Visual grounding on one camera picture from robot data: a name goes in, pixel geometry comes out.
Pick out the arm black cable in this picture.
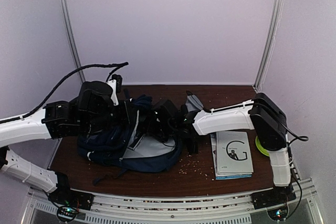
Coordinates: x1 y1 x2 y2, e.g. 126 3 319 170
0 61 129 124
278 119 309 201

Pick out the right aluminium corner post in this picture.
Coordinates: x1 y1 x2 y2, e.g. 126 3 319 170
254 0 284 92

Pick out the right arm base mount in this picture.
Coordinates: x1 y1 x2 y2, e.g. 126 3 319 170
251 184 302 223

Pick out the lime green plate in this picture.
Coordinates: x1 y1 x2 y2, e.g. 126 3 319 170
255 136 269 157

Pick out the aluminium corner post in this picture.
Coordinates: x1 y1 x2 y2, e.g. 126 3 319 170
254 0 284 92
60 0 81 69

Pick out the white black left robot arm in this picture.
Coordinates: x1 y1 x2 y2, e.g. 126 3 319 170
1 80 135 205

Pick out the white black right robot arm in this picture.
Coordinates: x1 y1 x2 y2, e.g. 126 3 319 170
153 93 291 204

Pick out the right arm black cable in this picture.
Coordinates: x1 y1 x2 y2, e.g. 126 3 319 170
278 119 309 201

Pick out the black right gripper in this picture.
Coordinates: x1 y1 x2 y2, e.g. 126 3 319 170
139 116 175 143

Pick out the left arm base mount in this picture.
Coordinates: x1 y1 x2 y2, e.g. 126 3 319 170
46 172 94 223

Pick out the navy blue student backpack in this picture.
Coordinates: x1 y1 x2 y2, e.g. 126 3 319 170
77 94 182 174

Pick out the aluminium front rail frame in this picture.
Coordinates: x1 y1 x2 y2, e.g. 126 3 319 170
20 178 326 224

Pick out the left aluminium corner post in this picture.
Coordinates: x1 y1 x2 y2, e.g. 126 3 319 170
60 0 81 69

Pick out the blue white bottom book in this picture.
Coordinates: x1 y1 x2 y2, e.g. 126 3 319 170
209 133 253 182

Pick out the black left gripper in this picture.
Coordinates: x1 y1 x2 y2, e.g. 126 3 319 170
82 98 138 134

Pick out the white Great Gatsby book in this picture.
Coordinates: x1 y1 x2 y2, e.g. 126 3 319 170
214 131 255 177

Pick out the grey fabric pouch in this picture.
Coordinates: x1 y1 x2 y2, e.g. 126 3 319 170
183 90 204 115

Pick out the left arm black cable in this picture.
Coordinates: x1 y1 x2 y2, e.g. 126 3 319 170
0 61 129 124

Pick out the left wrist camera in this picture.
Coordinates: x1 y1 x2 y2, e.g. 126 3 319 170
106 74 123 106

